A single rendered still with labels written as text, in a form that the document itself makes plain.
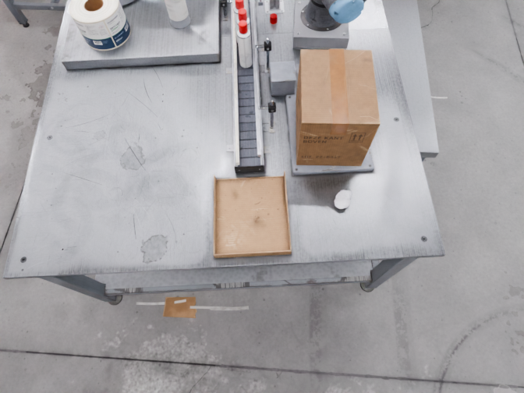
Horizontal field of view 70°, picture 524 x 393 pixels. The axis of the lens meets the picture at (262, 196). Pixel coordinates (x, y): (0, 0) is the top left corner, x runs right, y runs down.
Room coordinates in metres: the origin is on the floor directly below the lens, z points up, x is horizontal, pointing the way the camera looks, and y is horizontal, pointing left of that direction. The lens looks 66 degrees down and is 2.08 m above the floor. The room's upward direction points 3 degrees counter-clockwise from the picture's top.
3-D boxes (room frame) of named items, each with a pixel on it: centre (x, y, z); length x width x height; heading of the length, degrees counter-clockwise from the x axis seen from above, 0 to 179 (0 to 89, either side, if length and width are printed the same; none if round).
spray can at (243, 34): (1.14, 0.03, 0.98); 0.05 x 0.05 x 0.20
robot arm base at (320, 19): (1.37, -0.31, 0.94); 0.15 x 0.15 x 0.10
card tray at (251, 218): (0.48, 0.04, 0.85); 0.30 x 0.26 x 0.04; 0
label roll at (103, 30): (1.35, 0.64, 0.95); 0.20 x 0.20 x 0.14
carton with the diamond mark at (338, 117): (0.80, -0.27, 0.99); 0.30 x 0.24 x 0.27; 175
